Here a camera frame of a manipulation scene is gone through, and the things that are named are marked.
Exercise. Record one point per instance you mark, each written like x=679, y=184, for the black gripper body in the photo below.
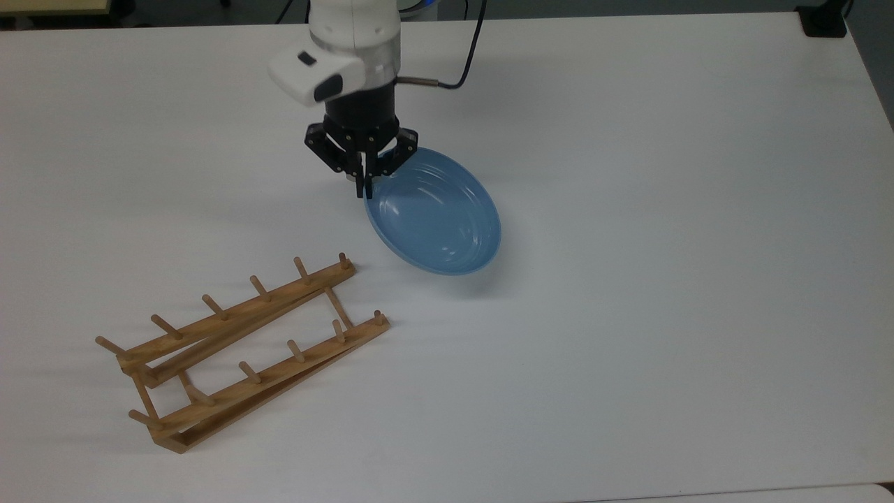
x=360, y=119

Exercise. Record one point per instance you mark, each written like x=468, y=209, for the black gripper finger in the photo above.
x=360, y=178
x=372, y=171

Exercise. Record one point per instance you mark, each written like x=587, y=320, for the blue round plate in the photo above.
x=440, y=216

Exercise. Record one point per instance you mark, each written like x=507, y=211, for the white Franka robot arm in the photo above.
x=353, y=35

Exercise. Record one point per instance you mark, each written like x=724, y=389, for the wooden plate rack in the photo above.
x=230, y=321

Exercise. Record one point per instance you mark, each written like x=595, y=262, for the yellow wooden board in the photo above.
x=49, y=6

